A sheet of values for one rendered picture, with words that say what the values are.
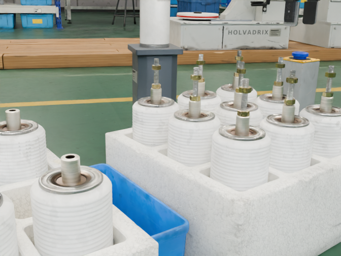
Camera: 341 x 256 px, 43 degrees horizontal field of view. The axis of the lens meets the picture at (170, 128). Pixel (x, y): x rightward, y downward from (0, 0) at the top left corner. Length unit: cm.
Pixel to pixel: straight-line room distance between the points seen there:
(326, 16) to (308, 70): 239
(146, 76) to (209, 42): 170
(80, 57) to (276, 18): 142
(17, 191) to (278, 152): 43
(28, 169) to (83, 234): 24
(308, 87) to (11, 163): 72
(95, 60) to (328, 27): 173
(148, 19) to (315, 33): 239
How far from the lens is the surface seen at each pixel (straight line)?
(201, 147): 76
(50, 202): 50
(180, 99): 93
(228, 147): 67
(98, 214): 51
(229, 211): 66
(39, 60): 273
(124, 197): 86
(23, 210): 72
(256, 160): 68
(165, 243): 68
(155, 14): 132
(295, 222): 77
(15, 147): 70
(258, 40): 313
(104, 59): 275
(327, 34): 346
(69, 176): 52
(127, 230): 56
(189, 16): 307
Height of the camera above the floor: 47
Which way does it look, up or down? 18 degrees down
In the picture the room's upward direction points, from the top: 1 degrees clockwise
